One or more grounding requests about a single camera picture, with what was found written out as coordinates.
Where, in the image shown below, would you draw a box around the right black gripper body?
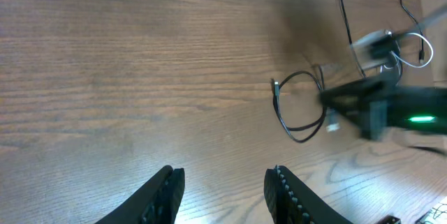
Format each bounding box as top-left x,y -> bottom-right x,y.
362,81 -> 446,140

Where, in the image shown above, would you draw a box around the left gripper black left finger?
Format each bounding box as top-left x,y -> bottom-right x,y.
96,165 -> 185,224

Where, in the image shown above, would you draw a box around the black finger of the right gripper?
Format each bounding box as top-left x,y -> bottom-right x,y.
319,77 -> 384,126

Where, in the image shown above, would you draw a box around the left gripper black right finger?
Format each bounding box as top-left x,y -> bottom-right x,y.
263,165 -> 351,224

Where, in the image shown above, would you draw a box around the white usb cable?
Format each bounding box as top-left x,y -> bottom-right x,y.
324,31 -> 434,133

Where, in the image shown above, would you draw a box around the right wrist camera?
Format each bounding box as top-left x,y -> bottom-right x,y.
350,30 -> 400,70

